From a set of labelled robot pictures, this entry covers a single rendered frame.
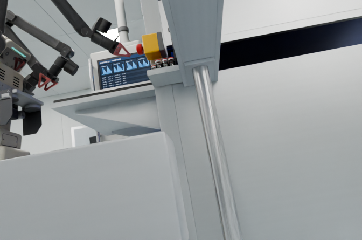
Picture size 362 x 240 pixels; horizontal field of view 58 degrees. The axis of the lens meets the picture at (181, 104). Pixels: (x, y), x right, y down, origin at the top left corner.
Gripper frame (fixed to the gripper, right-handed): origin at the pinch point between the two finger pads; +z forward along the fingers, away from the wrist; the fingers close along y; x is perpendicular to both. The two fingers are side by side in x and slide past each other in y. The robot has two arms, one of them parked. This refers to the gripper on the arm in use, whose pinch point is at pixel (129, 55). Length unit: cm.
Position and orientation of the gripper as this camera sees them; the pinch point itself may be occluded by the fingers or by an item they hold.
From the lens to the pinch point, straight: 168.6
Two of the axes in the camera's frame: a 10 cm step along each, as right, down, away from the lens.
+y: -1.2, -1.4, 9.8
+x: -4.7, 8.8, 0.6
